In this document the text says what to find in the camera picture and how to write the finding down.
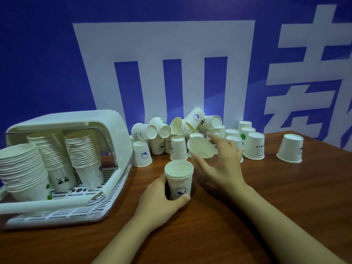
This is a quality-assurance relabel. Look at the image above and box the brown wooden table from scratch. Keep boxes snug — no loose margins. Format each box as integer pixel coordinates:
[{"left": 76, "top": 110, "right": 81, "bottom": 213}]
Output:
[{"left": 0, "top": 131, "right": 352, "bottom": 264}]

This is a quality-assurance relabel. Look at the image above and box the green leaf print paper cup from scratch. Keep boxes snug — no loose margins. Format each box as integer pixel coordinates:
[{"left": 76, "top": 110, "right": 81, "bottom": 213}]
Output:
[{"left": 8, "top": 181, "right": 53, "bottom": 203}]

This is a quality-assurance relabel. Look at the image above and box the person's left hand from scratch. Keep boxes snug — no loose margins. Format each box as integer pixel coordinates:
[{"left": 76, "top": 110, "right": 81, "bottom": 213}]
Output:
[{"left": 133, "top": 174, "right": 191, "bottom": 232}]

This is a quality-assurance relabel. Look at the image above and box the white slotted drain tray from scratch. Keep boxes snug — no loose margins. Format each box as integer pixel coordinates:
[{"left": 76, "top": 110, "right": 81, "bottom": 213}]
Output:
[{"left": 5, "top": 166, "right": 133, "bottom": 231}]

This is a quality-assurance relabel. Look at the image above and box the person's right forearm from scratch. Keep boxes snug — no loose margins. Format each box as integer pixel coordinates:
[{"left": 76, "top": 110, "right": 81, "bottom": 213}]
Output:
[{"left": 228, "top": 184, "right": 347, "bottom": 264}]

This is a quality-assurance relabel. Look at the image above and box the nested stack of paper cups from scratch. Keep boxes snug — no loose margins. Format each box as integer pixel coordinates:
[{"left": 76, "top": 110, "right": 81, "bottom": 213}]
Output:
[
  {"left": 65, "top": 131, "right": 99, "bottom": 169},
  {"left": 27, "top": 132, "right": 67, "bottom": 171},
  {"left": 0, "top": 143, "right": 49, "bottom": 193}
]

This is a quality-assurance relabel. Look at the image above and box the blue print white paper cup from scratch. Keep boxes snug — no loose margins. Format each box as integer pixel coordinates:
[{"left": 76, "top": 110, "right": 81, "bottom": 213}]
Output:
[{"left": 164, "top": 159, "right": 195, "bottom": 201}]

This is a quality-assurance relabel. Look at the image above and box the blue white backdrop banner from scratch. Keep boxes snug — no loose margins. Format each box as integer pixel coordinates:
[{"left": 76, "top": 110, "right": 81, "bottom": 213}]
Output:
[{"left": 0, "top": 0, "right": 352, "bottom": 187}]

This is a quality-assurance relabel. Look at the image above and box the white plastic storage box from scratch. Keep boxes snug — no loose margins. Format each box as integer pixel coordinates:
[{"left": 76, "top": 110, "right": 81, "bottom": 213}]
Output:
[{"left": 0, "top": 110, "right": 135, "bottom": 231}]

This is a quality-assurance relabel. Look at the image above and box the percent print white paper cup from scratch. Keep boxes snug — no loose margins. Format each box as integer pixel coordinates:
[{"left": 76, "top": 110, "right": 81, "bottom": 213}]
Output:
[{"left": 74, "top": 161, "right": 105, "bottom": 190}]

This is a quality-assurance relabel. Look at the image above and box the person's right hand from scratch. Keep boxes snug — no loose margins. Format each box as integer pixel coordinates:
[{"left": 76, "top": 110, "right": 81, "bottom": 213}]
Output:
[{"left": 191, "top": 133, "right": 247, "bottom": 191}]

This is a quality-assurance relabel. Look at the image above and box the pile of paper cups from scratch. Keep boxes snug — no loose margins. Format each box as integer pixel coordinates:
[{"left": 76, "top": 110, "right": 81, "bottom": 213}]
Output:
[{"left": 131, "top": 107, "right": 304, "bottom": 168}]

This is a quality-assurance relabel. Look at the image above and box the panda print white paper cup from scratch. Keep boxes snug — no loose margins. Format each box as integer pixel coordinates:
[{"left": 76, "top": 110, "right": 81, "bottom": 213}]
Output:
[{"left": 47, "top": 163, "right": 77, "bottom": 193}]

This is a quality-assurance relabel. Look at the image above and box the plain white paper cup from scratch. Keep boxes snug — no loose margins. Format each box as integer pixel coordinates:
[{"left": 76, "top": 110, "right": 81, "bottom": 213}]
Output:
[{"left": 187, "top": 135, "right": 219, "bottom": 159}]

